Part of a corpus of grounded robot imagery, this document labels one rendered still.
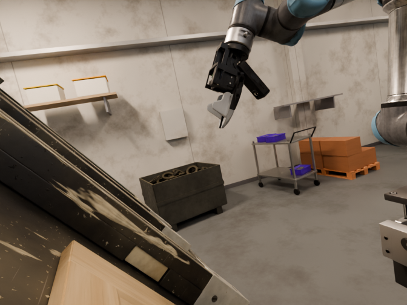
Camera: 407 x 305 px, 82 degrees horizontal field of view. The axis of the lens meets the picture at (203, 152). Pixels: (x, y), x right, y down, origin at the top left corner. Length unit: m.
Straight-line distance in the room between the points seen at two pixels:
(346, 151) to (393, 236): 3.56
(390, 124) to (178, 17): 4.24
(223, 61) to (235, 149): 4.01
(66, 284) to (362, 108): 6.56
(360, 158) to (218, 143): 2.35
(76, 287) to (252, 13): 0.65
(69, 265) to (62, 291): 0.04
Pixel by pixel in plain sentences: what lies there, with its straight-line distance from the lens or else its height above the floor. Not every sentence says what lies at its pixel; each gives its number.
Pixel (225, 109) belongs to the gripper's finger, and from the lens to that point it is 0.61.
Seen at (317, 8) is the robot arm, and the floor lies 1.51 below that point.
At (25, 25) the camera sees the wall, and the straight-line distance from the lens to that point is 4.77.
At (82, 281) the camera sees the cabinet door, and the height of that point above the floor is 1.21.
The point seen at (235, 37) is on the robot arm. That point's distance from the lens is 0.66.
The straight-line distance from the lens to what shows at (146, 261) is 0.47.
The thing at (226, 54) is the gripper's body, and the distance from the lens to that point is 0.65.
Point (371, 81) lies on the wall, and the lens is 6.91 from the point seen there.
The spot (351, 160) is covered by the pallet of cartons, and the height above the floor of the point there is 0.30.
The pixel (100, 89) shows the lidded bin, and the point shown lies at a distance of 3.70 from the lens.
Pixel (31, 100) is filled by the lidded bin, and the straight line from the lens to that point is 3.88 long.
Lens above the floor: 1.33
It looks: 7 degrees down
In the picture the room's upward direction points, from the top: 12 degrees counter-clockwise
